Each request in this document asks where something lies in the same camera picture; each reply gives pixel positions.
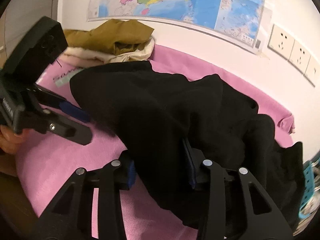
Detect black large garment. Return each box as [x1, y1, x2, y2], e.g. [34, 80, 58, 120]
[70, 61, 304, 229]

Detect person's left hand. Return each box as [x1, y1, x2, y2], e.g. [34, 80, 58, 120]
[1, 125, 30, 155]

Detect pink bed sheet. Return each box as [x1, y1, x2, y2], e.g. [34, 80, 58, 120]
[16, 45, 295, 239]

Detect cream folded garment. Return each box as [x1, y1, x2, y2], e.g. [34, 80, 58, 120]
[58, 37, 155, 68]

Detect teal plastic basket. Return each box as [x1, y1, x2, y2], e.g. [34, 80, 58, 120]
[298, 154, 319, 219]

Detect olive brown folded garment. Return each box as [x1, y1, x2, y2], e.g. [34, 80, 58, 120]
[63, 19, 154, 55]

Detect white wall socket right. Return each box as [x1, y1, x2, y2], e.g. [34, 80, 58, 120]
[304, 56, 320, 87]

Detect white wall socket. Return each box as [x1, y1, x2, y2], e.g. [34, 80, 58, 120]
[289, 40, 311, 74]
[304, 56, 320, 87]

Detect white wall socket middle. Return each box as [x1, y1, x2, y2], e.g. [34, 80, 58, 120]
[289, 40, 311, 74]

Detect white wall socket panel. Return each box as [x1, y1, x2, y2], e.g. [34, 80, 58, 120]
[268, 24, 295, 60]

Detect colourful wall map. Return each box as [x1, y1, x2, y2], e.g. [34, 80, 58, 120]
[88, 0, 265, 47]

